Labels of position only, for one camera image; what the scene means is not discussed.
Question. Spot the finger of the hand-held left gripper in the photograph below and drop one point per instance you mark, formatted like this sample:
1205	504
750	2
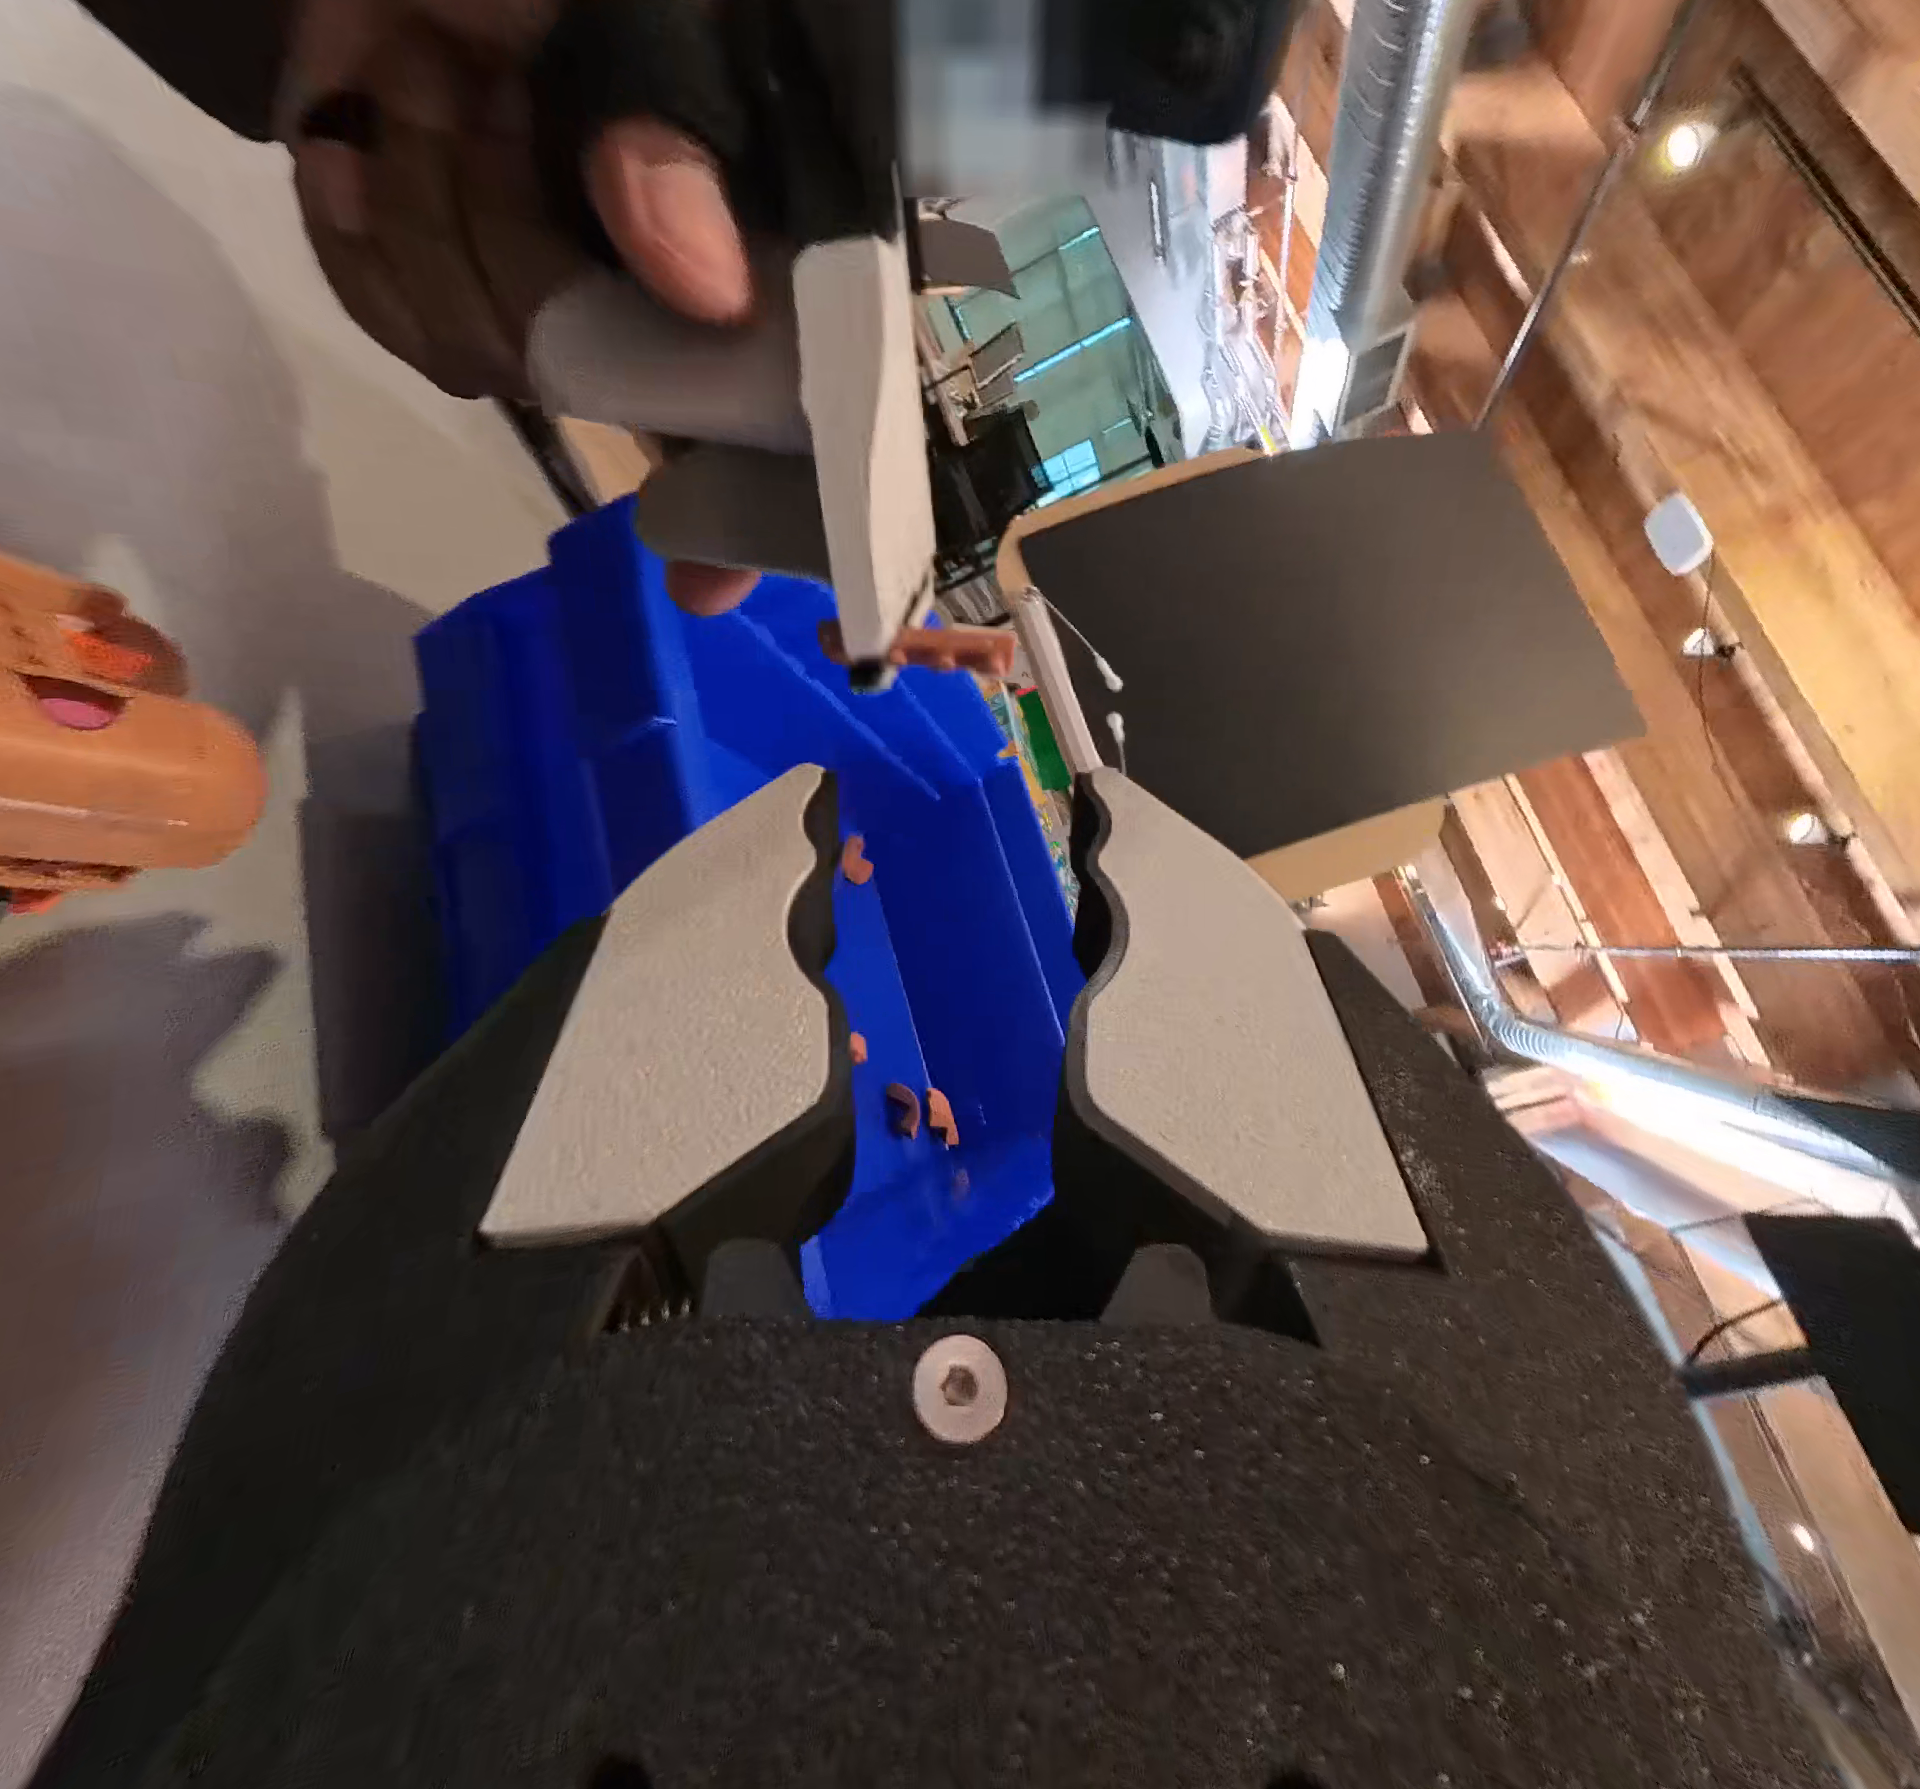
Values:
870	440

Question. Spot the white ceiling device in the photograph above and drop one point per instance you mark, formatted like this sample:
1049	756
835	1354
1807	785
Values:
1678	535

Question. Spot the ribbed silver duct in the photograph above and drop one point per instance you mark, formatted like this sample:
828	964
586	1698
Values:
1395	93

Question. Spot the silver ventilation duct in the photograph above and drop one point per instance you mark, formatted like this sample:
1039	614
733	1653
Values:
1650	1077

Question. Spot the white track spotlight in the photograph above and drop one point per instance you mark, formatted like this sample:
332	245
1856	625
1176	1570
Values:
1709	641
1807	826

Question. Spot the brown studded toy plate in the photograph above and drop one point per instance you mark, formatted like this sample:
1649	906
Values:
960	650

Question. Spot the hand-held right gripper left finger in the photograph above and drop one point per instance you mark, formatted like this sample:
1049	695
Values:
674	1053

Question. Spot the studio light panel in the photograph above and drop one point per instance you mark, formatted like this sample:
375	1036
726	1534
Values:
1861	1308

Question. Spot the black board with plywood rim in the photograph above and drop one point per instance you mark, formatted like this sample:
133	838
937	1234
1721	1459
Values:
1320	618

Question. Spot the brown curved toy brick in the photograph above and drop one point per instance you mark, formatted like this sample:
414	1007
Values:
901	1110
941	1118

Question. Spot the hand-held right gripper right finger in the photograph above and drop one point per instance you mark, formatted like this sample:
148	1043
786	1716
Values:
1230	1070

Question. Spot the black toy brick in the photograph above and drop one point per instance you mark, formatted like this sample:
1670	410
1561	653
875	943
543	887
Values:
873	673

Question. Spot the blue plastic bin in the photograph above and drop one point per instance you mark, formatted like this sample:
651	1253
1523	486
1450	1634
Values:
600	768

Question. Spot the black light stand pole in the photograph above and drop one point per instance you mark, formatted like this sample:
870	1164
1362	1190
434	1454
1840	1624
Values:
1748	1372

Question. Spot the person's left hand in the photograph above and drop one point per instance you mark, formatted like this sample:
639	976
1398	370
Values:
660	228

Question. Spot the lit ceiling spotlight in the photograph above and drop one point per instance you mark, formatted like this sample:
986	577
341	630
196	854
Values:
1687	144

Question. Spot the colourful toy brick model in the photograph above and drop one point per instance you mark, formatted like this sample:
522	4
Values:
119	768

